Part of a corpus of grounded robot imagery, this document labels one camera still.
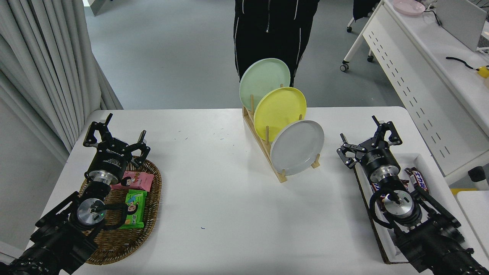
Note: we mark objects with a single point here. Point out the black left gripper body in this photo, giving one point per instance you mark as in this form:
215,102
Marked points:
110,157

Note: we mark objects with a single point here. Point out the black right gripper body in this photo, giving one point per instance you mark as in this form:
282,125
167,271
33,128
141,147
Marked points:
378,158

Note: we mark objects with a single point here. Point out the grey plate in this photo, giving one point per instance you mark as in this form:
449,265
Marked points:
298,149

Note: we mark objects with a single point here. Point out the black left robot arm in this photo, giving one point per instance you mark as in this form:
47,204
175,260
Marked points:
57,236

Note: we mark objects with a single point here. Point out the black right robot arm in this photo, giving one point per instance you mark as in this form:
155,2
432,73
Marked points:
431,236

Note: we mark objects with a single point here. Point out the yellow plate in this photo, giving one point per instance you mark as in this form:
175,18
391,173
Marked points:
277,110

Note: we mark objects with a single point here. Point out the wooden plate rack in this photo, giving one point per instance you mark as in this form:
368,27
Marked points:
263,147

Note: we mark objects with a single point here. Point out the pale green plate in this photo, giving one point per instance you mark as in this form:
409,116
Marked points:
261,78

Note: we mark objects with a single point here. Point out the pink plate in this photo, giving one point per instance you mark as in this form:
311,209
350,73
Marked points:
408,6

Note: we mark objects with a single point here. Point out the pink snack pack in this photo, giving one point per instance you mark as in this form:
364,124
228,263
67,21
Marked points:
138,180

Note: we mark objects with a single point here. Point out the brown wicker basket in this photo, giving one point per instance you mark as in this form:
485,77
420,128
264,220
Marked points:
151,198

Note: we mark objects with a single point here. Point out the green snack pack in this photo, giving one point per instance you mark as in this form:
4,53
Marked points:
134,208

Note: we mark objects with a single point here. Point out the white foam tray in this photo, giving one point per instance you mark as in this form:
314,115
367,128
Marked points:
439,191

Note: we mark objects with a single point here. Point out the white desk with perforated panel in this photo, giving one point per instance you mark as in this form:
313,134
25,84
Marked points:
431,76

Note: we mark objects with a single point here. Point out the grey curtain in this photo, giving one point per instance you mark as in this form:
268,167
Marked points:
42,65

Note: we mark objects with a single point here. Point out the small white table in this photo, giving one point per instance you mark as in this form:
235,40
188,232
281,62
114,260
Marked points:
475,217

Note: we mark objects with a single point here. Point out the yellow object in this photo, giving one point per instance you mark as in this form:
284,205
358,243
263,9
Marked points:
483,71

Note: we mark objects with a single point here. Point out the grey laptop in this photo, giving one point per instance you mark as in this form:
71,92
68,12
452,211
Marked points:
460,21

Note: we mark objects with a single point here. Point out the person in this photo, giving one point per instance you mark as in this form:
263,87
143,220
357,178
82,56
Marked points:
267,34

